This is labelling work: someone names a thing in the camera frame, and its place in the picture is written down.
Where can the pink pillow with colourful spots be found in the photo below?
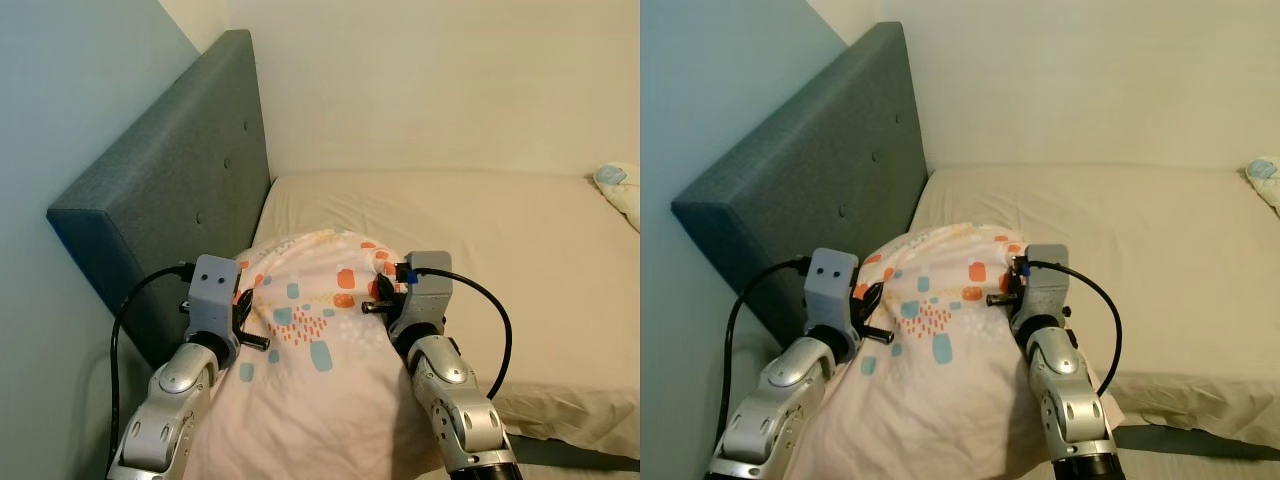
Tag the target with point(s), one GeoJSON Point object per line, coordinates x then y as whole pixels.
{"type": "Point", "coordinates": [310, 380]}
{"type": "Point", "coordinates": [930, 400]}

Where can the cream quilt with cartoon print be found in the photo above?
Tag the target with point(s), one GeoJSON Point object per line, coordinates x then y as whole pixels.
{"type": "Point", "coordinates": [620, 190]}
{"type": "Point", "coordinates": [1265, 180]}

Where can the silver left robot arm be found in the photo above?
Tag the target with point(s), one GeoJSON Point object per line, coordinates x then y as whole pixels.
{"type": "Point", "coordinates": [780, 410]}
{"type": "Point", "coordinates": [170, 420]}

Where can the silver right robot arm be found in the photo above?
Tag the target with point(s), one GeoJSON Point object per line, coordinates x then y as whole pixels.
{"type": "Point", "coordinates": [1070, 400]}
{"type": "Point", "coordinates": [450, 400]}

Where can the mattress with beige sheet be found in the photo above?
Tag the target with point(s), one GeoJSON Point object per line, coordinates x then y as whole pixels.
{"type": "Point", "coordinates": [1120, 260]}
{"type": "Point", "coordinates": [480, 260]}

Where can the grey-blue fabric headboard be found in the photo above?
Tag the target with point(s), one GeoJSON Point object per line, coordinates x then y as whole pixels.
{"type": "Point", "coordinates": [170, 190]}
{"type": "Point", "coordinates": [800, 180]}

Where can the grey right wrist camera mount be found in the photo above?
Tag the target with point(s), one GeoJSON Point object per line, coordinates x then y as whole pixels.
{"type": "Point", "coordinates": [1045, 285]}
{"type": "Point", "coordinates": [425, 290]}

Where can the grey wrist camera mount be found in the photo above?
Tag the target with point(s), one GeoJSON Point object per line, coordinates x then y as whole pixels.
{"type": "Point", "coordinates": [832, 290]}
{"type": "Point", "coordinates": [425, 290]}
{"type": "Point", "coordinates": [213, 295]}
{"type": "Point", "coordinates": [1045, 285]}

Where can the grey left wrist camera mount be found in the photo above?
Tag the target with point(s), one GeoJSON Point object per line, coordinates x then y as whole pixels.
{"type": "Point", "coordinates": [832, 290]}
{"type": "Point", "coordinates": [213, 295]}

